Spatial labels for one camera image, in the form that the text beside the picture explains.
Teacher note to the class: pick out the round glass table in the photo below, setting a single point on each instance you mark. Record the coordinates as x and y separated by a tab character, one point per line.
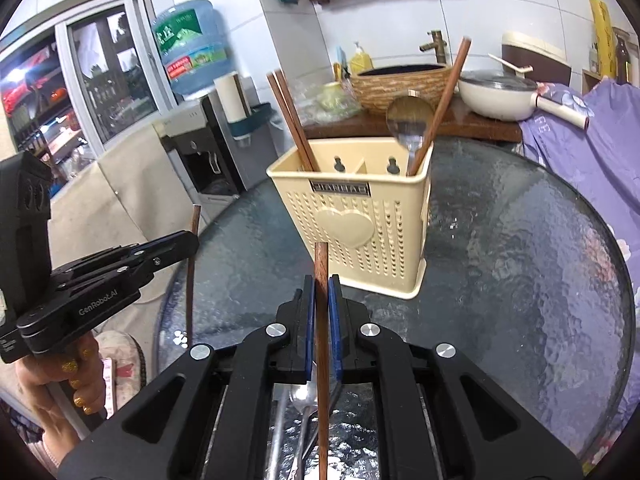
500	260

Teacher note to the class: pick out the bronze faucet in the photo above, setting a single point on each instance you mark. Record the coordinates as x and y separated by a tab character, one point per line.
435	42

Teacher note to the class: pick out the beige cloth cover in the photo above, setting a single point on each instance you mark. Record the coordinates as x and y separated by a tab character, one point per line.
125	195

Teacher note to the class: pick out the green wall-mounted holder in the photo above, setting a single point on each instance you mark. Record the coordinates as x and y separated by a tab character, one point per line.
255	120

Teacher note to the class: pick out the beige perforated utensil holder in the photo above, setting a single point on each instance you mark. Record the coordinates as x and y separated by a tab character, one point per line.
350	255

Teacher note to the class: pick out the brown glass bottle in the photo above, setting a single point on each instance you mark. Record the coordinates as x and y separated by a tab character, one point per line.
621	60

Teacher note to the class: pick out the woven pattern basin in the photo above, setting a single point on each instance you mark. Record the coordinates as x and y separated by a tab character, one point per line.
380	92

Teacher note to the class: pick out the small wooden box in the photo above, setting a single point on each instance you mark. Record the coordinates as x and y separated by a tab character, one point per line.
591	82

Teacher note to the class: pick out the metal spoon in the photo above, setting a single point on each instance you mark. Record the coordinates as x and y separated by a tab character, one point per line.
301	397

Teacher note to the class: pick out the white rice paddle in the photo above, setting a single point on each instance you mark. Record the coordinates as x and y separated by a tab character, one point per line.
510	64

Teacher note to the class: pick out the yellow cup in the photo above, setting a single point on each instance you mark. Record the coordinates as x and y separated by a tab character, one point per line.
332	96

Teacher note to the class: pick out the sliding aluminium window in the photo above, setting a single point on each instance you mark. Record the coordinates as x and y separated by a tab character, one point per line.
64	60

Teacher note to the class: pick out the white pan with glass lid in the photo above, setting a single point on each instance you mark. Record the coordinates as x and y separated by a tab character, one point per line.
495	102

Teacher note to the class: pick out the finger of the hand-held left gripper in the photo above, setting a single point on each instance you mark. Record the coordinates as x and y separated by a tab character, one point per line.
170	244
130	272

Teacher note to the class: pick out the clear plastic bag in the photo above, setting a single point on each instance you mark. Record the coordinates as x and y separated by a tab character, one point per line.
310	107

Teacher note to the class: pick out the grey water dispenser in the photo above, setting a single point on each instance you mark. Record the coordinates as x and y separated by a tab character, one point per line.
200	160

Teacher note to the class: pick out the wooden counter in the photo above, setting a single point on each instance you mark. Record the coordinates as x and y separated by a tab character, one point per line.
475	127

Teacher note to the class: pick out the purple floral cloth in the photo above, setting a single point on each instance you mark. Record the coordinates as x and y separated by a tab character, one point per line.
600	160

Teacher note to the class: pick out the blue water jug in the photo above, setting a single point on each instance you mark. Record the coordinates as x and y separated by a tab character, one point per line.
190	35

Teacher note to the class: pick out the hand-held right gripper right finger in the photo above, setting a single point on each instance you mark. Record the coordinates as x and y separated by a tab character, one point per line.
334	340

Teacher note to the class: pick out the yellow dish soap bottle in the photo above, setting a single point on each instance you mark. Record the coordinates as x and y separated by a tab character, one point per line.
361	62

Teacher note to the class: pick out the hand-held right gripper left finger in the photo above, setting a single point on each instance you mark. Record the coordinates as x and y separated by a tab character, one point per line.
310	330

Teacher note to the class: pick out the person's left hand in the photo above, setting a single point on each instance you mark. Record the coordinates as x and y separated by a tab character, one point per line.
55	390

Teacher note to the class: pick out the brown and white rice cooker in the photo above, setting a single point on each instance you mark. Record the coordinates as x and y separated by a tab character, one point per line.
540	60

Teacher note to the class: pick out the dark pump bottle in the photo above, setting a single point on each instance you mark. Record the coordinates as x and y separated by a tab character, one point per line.
342	67

